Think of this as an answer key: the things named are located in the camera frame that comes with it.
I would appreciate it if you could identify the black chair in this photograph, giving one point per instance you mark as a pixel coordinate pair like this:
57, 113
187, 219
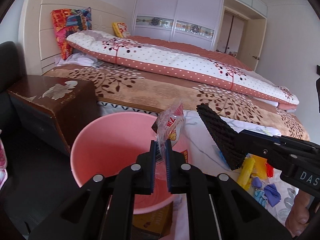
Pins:
10, 69

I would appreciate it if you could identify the white dotted folded quilt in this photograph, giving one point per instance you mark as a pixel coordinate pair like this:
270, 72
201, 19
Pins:
179, 64

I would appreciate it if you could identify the white sliding door wardrobe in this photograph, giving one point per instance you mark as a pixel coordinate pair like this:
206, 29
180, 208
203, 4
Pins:
196, 22

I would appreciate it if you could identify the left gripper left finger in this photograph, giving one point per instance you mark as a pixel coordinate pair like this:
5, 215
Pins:
138, 178

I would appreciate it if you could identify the dark wooden nightstand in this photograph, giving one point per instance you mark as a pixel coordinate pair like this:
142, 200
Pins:
54, 109

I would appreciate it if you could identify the beige wooden door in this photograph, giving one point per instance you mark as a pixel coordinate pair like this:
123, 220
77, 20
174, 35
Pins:
241, 38

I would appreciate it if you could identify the orange red plastic scrap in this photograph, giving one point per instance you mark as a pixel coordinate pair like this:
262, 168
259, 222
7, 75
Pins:
269, 170

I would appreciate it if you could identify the black wall switch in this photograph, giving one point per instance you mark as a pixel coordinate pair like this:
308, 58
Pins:
318, 84

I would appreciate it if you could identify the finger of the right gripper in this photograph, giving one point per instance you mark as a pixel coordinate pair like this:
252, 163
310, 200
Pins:
223, 135

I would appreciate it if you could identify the yellow red small pillow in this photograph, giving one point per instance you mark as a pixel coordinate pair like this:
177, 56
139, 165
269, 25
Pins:
120, 29

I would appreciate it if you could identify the beige wooden headboard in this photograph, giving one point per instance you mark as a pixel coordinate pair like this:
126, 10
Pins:
36, 33

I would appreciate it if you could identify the colourful patterned pillow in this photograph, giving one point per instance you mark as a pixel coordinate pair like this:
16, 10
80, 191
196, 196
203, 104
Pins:
69, 21

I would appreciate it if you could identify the clear plastic snack wrapper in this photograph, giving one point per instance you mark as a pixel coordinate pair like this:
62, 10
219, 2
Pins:
168, 126

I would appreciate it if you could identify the pink plastic bucket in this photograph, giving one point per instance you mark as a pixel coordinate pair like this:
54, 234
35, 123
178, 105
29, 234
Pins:
110, 143

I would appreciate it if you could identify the brown leaf pattern blanket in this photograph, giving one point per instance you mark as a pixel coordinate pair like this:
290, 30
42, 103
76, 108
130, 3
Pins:
151, 92

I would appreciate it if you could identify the yellow cardboard box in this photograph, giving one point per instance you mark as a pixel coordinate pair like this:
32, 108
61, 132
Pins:
153, 225

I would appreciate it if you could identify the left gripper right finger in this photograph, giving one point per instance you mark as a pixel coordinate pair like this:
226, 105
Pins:
183, 178

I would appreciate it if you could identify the person's right hand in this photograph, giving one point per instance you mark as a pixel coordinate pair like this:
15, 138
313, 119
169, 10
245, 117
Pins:
299, 214

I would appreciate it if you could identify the pink patterned cloth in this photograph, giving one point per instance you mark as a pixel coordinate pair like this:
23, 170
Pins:
3, 165

